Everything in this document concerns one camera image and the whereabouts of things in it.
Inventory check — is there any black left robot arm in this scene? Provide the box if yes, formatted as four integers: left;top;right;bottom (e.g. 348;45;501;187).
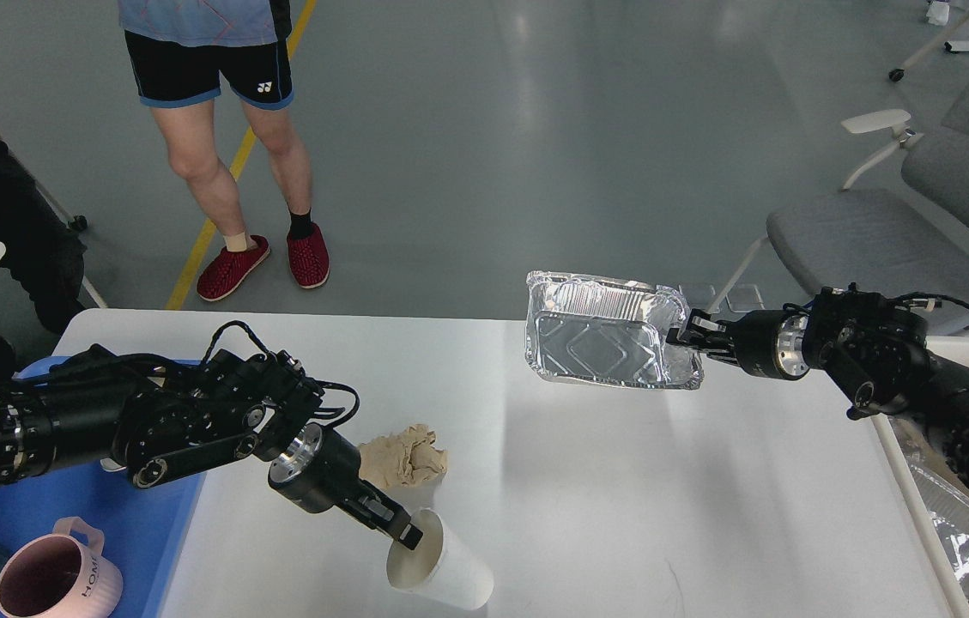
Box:
0;342;424;550

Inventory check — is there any standing person in shorts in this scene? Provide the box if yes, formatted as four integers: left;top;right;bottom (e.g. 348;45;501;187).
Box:
117;0;332;303

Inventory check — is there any brown paper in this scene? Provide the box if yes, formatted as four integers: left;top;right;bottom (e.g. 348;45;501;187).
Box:
359;423;449;490

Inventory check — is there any aluminium foil tray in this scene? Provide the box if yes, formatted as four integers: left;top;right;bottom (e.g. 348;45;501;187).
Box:
524;270;704;390

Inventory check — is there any pink ribbed mug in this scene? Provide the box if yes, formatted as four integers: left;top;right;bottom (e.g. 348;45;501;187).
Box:
0;517;124;617

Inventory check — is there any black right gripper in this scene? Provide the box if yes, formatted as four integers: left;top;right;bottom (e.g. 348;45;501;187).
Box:
666;310;810;380

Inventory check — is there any grey office chair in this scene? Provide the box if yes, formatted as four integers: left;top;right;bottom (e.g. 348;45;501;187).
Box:
707;28;969;337

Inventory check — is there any distant white chair base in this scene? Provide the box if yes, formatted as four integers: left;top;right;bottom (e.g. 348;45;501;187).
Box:
886;0;969;83

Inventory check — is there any foil tray in bin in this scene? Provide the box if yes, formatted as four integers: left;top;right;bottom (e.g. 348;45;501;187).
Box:
891;420;969;601

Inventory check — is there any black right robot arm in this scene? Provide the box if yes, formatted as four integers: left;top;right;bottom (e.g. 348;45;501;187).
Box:
664;285;969;488

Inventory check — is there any cream plastic bin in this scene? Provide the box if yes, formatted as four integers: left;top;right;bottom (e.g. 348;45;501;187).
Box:
869;336;969;617

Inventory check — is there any white paper cup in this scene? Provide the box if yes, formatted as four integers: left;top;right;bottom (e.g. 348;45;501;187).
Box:
385;508;494;610

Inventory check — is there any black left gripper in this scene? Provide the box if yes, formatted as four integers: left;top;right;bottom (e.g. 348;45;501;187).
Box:
268;422;424;551

